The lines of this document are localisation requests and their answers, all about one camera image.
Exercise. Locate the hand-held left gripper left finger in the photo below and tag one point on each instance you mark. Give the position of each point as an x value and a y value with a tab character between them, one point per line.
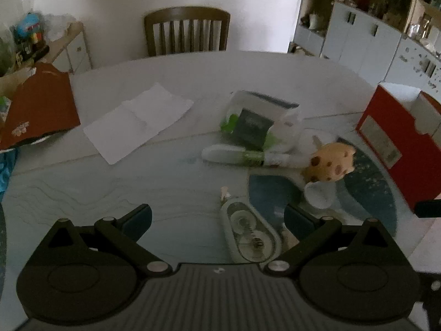
137	219

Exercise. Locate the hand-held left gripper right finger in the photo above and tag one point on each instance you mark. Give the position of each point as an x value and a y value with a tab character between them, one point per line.
296	221

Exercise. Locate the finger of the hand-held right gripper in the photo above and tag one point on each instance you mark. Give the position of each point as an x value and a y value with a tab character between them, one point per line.
432	296
429	208

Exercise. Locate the small white cup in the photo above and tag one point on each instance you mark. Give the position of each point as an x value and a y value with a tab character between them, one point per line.
320	196

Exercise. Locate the white tape dispenser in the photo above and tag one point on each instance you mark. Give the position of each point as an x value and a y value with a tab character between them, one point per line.
248	227

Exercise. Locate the yellow spotted plush toy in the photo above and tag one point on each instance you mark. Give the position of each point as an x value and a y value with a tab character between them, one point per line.
327	163

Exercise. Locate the red cardboard box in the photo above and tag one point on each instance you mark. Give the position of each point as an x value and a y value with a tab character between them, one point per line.
389	138

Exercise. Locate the white green lotion tube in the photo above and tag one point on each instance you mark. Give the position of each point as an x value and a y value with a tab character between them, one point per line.
227	154

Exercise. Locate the white green wet wipes packet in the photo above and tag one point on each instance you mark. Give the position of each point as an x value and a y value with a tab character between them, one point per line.
251	124

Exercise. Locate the blue white round plate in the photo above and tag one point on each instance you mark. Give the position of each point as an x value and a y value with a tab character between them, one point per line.
365	193

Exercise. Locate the white paper sheet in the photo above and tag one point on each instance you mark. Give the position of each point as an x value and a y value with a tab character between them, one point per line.
137	120

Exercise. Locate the blue plastic bag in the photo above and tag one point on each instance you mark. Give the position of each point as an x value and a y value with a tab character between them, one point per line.
5	176

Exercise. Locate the white wooden sideboard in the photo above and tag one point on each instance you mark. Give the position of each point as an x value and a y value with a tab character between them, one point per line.
74	50

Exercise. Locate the wooden slat-back chair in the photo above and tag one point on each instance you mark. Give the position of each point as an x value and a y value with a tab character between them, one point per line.
187	31

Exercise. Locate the white plastic bag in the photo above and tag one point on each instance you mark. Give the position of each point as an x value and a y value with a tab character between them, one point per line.
58	27

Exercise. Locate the grey wall cabinet unit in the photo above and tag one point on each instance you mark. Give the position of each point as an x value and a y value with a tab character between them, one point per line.
365	41

